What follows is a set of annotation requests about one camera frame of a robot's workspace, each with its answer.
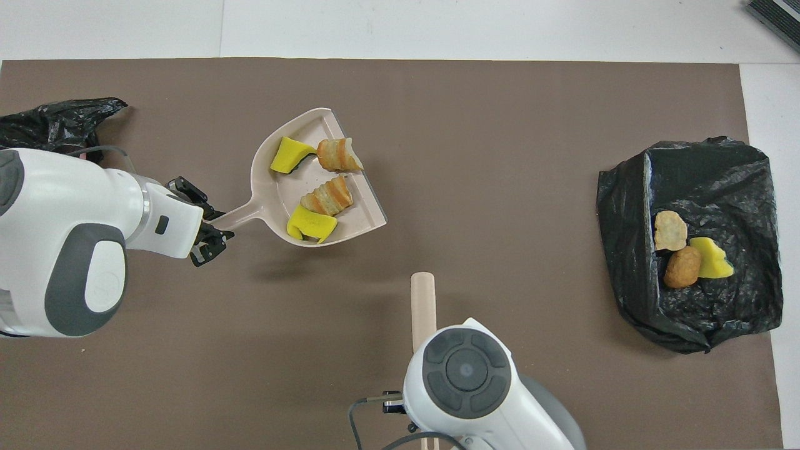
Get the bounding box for beige brush black bristles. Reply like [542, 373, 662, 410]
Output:
[409, 272, 438, 450]

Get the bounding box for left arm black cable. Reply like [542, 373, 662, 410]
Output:
[69, 145, 136, 177]

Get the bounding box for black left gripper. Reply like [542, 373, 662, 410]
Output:
[167, 176, 236, 268]

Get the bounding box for brown oval bread roll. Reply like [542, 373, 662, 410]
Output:
[664, 246, 703, 289]

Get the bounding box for dark grey ribbed device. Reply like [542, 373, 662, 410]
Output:
[747, 0, 800, 54]

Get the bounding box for golden toy croissant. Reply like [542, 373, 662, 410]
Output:
[653, 210, 688, 252]

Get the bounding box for bin with black bag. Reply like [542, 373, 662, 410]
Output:
[597, 136, 784, 355]

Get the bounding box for brown table mat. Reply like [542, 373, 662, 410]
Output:
[0, 58, 784, 450]

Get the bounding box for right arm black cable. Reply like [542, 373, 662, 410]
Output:
[348, 396, 466, 450]

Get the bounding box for striped toy croissant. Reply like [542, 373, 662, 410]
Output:
[300, 175, 354, 217]
[316, 137, 364, 173]

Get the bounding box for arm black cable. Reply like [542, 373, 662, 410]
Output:
[348, 396, 466, 450]
[69, 145, 136, 177]

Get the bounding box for left black trash bag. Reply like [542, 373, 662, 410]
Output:
[0, 97, 129, 164]

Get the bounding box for yellow green scouring sponge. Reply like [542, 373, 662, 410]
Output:
[270, 136, 318, 175]
[286, 206, 339, 244]

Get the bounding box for beige plastic dustpan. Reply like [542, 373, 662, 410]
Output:
[209, 107, 388, 249]

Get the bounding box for yellow wavy sponge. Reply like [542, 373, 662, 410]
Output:
[687, 236, 735, 279]

